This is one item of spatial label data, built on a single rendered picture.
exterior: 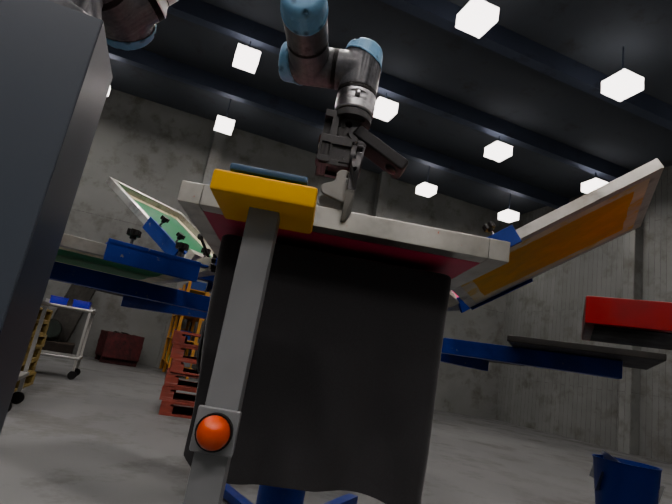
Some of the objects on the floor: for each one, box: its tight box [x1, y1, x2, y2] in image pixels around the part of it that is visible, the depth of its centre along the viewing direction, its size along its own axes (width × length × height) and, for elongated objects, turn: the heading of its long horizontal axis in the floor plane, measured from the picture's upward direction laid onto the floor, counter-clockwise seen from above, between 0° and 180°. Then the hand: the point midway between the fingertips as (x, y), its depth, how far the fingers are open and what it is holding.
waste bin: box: [589, 449, 665, 504], centre depth 305 cm, size 44×40×51 cm
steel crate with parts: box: [94, 330, 145, 367], centre depth 1051 cm, size 97×112×68 cm
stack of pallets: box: [158, 330, 201, 419], centre depth 525 cm, size 111×76×82 cm
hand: (346, 219), depth 85 cm, fingers closed on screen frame, 4 cm apart
